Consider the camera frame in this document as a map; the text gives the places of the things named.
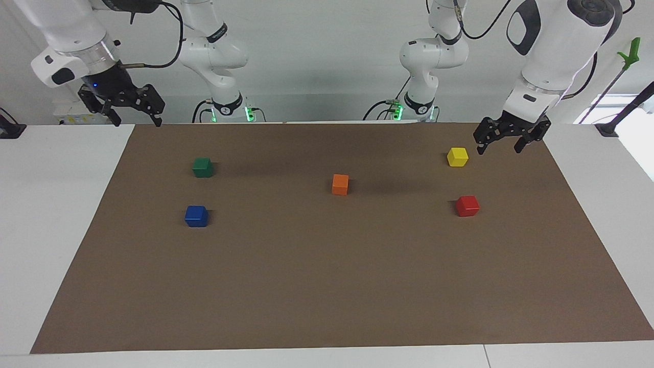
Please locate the black clamp stand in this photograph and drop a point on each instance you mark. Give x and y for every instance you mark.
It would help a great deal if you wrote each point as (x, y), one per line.
(626, 110)

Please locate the white power strip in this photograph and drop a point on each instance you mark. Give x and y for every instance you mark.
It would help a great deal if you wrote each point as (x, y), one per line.
(76, 116)

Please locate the black table clamp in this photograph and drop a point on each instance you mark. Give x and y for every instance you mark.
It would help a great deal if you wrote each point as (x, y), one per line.
(11, 129)

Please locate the green-tipped thin pole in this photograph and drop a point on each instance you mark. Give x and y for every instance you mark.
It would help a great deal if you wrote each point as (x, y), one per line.
(631, 53)

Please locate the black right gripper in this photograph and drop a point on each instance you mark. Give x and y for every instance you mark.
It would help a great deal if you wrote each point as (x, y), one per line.
(107, 82)

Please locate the green wooden block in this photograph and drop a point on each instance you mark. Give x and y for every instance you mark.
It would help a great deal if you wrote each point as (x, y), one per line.
(203, 167)

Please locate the yellow wooden block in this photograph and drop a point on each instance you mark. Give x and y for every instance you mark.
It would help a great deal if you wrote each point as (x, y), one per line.
(458, 157)

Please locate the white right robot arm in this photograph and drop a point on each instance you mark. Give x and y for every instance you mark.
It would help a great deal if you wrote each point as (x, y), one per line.
(66, 25)

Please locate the brown table mat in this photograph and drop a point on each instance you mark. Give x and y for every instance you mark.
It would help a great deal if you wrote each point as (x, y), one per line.
(327, 276)

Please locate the orange wooden block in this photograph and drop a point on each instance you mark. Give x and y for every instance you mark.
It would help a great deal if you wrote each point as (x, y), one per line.
(340, 184)

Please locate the red wooden block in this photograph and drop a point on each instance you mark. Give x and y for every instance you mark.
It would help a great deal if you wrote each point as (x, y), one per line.
(467, 206)

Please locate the blue wooden block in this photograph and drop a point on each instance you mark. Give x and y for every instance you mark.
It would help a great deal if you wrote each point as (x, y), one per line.
(196, 216)

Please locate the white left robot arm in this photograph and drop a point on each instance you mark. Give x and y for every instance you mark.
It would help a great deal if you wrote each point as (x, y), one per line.
(552, 51)

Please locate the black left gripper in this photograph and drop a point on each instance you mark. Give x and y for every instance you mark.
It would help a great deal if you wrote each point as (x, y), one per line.
(518, 122)

